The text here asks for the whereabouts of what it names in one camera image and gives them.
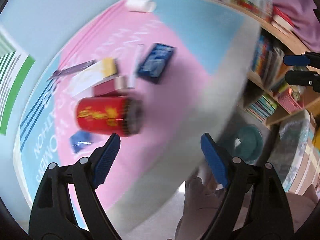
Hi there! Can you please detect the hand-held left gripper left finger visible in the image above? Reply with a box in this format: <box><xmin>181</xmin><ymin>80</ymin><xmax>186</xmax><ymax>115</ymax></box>
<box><xmin>29</xmin><ymin>133</ymin><xmax>123</xmax><ymax>240</ymax></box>

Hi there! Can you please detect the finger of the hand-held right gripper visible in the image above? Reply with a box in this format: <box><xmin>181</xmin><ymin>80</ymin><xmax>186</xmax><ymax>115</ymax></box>
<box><xmin>285</xmin><ymin>70</ymin><xmax>320</xmax><ymax>92</ymax></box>
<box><xmin>283</xmin><ymin>52</ymin><xmax>320</xmax><ymax>68</ymax></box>

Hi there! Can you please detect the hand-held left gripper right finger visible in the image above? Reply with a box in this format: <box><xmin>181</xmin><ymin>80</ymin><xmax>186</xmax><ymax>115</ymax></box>
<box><xmin>200</xmin><ymin>133</ymin><xmax>294</xmax><ymax>240</ymax></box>

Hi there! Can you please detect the teal bowl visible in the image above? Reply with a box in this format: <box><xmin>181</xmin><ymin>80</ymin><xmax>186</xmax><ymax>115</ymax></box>
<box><xmin>229</xmin><ymin>125</ymin><xmax>263</xmax><ymax>164</ymax></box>

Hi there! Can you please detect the red gold drink can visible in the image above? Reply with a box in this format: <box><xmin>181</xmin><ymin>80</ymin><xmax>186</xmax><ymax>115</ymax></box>
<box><xmin>76</xmin><ymin>96</ymin><xmax>144</xmax><ymax>138</ymax></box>

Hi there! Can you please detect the clear purple blister pack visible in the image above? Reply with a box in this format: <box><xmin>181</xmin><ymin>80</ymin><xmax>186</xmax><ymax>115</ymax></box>
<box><xmin>47</xmin><ymin>59</ymin><xmax>97</xmax><ymax>81</ymax></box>

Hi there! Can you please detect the white paper cup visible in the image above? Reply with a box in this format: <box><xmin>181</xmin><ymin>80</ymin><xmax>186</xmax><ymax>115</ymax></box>
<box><xmin>126</xmin><ymin>0</ymin><xmax>156</xmax><ymax>13</ymax></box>

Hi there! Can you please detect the wooden bookshelf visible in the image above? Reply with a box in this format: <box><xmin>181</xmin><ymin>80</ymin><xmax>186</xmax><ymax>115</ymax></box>
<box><xmin>140</xmin><ymin>0</ymin><xmax>320</xmax><ymax>128</ymax></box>

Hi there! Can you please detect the pink plastic basket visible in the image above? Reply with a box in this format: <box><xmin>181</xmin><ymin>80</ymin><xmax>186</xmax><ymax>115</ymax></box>
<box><xmin>277</xmin><ymin>90</ymin><xmax>303</xmax><ymax>113</ymax></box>

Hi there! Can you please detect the row of upright thin books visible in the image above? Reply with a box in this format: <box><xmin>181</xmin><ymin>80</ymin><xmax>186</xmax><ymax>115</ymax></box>
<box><xmin>251</xmin><ymin>35</ymin><xmax>285</xmax><ymax>90</ymax></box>

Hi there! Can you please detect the small blue packet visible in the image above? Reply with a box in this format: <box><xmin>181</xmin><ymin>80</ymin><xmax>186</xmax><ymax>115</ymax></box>
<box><xmin>69</xmin><ymin>131</ymin><xmax>93</xmax><ymax>153</ymax></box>

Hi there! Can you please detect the stack of red white books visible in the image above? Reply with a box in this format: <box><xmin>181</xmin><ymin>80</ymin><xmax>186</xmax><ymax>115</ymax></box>
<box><xmin>271</xmin><ymin>6</ymin><xmax>298</xmax><ymax>37</ymax></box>

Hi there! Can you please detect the person's pink clothed leg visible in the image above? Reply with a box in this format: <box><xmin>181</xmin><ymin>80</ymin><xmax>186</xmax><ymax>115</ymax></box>
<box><xmin>175</xmin><ymin>175</ymin><xmax>318</xmax><ymax>240</ymax></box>

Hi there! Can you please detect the row of slanted thin books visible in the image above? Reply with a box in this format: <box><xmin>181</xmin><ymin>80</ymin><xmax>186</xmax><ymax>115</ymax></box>
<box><xmin>246</xmin><ymin>94</ymin><xmax>278</xmax><ymax>123</ymax></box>

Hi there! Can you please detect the maroon cardboard box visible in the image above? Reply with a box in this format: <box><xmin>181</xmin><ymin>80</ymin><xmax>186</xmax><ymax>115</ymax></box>
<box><xmin>93</xmin><ymin>76</ymin><xmax>128</xmax><ymax>97</ymax></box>

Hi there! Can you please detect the pink blue printed table cover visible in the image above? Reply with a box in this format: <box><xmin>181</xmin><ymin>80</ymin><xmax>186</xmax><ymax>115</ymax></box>
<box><xmin>12</xmin><ymin>0</ymin><xmax>262</xmax><ymax>233</ymax></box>

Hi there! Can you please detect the patterned blue storage box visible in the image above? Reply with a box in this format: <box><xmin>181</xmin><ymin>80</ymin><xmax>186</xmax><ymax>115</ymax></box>
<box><xmin>279</xmin><ymin>110</ymin><xmax>320</xmax><ymax>195</ymax></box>

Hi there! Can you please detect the white yellow cardboard box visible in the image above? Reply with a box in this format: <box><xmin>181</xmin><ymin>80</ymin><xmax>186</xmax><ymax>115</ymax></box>
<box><xmin>69</xmin><ymin>57</ymin><xmax>119</xmax><ymax>98</ymax></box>

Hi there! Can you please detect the blue cardboard box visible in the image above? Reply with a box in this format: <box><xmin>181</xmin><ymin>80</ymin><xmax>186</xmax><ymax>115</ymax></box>
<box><xmin>136</xmin><ymin>43</ymin><xmax>175</xmax><ymax>85</ymax></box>

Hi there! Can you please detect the green striped poster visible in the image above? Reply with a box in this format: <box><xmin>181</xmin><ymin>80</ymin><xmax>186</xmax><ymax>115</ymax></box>
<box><xmin>0</xmin><ymin>26</ymin><xmax>35</xmax><ymax>135</ymax></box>

